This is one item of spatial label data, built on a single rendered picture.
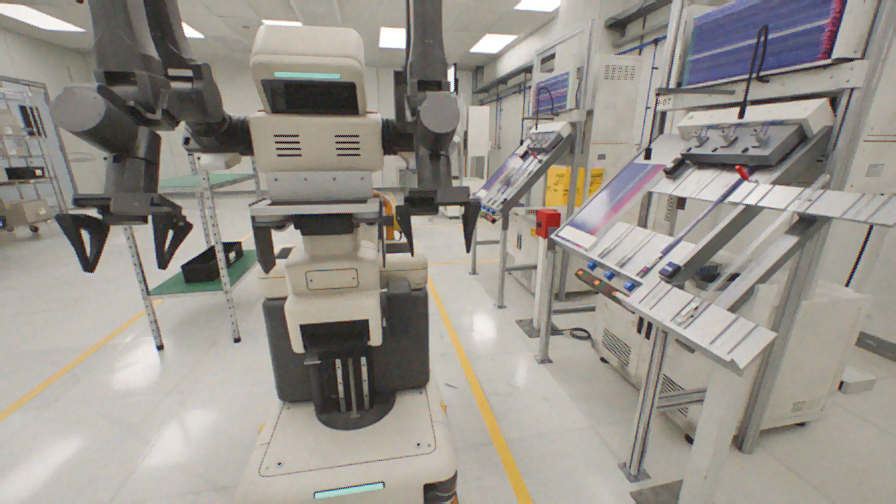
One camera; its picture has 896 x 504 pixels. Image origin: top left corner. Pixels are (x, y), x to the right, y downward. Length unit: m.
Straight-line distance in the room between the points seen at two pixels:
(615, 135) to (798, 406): 1.81
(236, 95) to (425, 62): 9.63
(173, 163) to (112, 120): 10.09
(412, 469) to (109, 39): 1.11
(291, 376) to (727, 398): 1.31
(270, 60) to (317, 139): 0.16
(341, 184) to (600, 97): 2.23
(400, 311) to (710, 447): 0.97
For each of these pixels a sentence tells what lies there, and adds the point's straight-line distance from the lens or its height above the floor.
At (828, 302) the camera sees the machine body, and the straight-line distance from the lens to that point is 1.90.
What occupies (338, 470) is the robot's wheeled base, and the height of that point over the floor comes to 0.28.
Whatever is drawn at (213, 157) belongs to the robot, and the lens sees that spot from 0.93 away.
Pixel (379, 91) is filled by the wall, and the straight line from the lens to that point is 9.78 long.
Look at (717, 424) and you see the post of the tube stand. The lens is 1.34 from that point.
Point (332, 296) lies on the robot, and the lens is 0.92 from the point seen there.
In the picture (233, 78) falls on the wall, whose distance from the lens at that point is 10.24.
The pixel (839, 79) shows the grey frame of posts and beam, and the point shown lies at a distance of 1.61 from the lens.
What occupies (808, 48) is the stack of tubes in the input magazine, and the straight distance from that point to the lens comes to 1.65.
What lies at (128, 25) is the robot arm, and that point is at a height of 1.31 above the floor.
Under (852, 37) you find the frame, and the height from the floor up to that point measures 1.44.
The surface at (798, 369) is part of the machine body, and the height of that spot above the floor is 0.33.
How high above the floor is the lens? 1.15
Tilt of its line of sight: 17 degrees down
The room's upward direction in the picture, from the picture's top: straight up
